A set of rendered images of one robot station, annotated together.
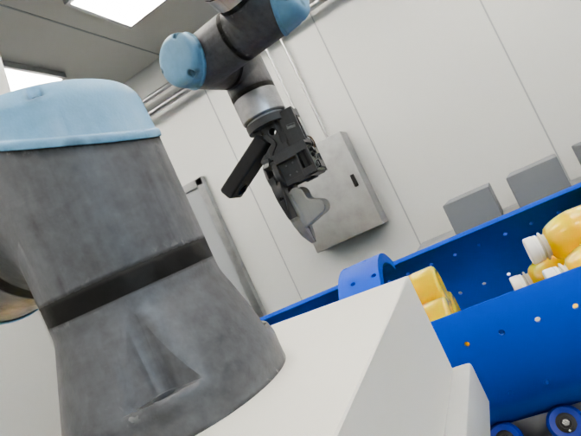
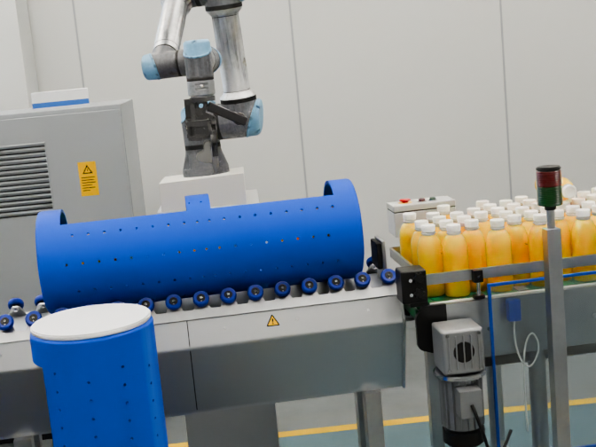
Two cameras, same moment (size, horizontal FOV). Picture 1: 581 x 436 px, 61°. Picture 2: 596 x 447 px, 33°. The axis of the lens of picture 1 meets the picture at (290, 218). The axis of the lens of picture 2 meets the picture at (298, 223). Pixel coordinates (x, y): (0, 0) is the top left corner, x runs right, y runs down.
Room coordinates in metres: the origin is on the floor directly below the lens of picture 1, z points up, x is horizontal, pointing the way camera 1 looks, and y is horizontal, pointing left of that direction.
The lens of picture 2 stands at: (3.44, -0.98, 1.61)
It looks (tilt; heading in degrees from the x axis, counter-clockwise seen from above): 10 degrees down; 156
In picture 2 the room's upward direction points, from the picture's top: 5 degrees counter-clockwise
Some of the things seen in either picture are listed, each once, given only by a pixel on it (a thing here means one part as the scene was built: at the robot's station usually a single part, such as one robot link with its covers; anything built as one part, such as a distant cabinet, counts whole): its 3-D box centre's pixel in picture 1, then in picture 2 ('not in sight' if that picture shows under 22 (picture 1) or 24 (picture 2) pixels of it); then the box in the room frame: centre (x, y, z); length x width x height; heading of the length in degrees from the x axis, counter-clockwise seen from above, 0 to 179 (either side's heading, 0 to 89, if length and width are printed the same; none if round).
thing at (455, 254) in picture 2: not in sight; (455, 262); (1.13, 0.53, 0.99); 0.07 x 0.07 x 0.19
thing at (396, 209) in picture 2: not in sight; (421, 215); (0.71, 0.69, 1.05); 0.20 x 0.10 x 0.10; 72
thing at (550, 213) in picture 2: not in sight; (549, 197); (1.39, 0.66, 1.18); 0.06 x 0.06 x 0.16
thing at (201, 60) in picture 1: (208, 56); (199, 60); (0.70, 0.01, 1.60); 0.11 x 0.11 x 0.08; 57
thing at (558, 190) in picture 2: not in sight; (549, 195); (1.39, 0.66, 1.18); 0.06 x 0.06 x 0.05
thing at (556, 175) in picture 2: not in sight; (548, 177); (1.39, 0.66, 1.23); 0.06 x 0.06 x 0.04
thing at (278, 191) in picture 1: (283, 192); not in sight; (0.78, -0.01, 1.38); 0.05 x 0.02 x 0.09; 162
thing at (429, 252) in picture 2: not in sight; (430, 262); (1.08, 0.49, 0.99); 0.07 x 0.07 x 0.19
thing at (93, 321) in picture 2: not in sight; (90, 320); (1.14, -0.49, 1.03); 0.28 x 0.28 x 0.01
